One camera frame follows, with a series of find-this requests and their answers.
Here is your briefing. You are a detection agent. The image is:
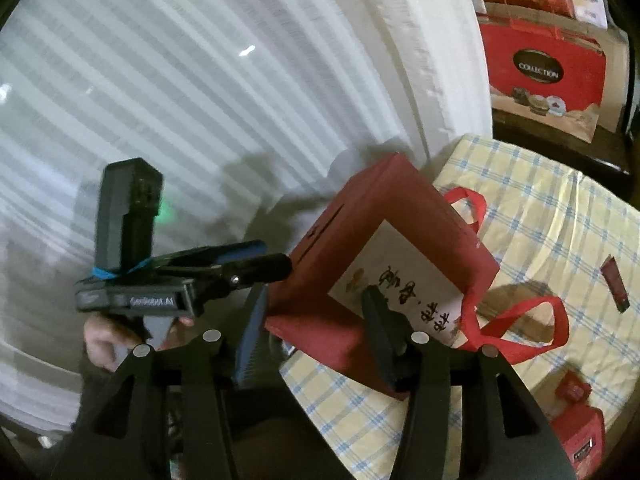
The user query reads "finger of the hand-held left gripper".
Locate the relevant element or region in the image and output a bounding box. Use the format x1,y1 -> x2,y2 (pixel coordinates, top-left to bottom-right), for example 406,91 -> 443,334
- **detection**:
191,252 -> 294,317
147,240 -> 267,277

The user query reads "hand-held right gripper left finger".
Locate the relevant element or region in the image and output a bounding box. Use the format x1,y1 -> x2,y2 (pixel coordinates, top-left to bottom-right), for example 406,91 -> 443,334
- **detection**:
50,282 -> 271,480

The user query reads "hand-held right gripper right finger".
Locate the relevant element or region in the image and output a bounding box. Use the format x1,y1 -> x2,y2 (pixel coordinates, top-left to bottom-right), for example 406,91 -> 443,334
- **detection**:
361,285 -> 578,480

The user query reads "red cardboard box white label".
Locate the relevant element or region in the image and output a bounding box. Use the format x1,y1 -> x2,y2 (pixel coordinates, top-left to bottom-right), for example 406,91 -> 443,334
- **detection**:
264,152 -> 501,402

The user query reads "red bag with handles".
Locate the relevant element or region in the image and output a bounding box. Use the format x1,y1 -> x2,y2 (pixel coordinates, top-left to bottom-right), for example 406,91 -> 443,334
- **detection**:
442,187 -> 570,367

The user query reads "person's left hand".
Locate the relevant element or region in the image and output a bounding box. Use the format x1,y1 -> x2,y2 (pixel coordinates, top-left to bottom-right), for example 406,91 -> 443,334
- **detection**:
84,316 -> 194,372

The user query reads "sheer striped curtain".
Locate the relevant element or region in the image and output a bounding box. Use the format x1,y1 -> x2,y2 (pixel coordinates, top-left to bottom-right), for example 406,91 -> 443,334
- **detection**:
0,0 -> 431,431

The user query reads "yellow checked tablecloth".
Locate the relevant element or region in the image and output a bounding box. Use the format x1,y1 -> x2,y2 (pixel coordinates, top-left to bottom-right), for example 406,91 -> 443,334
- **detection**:
277,134 -> 640,480

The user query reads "crumpled red wrapper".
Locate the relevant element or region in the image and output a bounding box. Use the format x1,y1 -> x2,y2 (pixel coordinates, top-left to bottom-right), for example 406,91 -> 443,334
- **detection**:
556,370 -> 592,403

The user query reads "small red carton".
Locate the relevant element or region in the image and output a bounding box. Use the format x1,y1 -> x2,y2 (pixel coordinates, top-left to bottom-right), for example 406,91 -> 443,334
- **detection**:
550,402 -> 607,480

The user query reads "small flat red packet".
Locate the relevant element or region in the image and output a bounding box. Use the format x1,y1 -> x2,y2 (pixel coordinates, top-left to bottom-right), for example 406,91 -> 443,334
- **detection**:
600,255 -> 632,313

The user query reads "dark low cabinet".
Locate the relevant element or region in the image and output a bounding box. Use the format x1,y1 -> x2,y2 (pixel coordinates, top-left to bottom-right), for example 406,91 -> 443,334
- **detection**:
492,107 -> 632,176

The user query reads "white pleated drape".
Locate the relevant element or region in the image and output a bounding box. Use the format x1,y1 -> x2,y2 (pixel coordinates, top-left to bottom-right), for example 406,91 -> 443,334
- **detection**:
345,0 -> 494,161

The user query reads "red collection gift box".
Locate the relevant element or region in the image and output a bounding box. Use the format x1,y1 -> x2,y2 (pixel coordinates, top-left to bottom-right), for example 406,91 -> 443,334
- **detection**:
477,12 -> 608,143

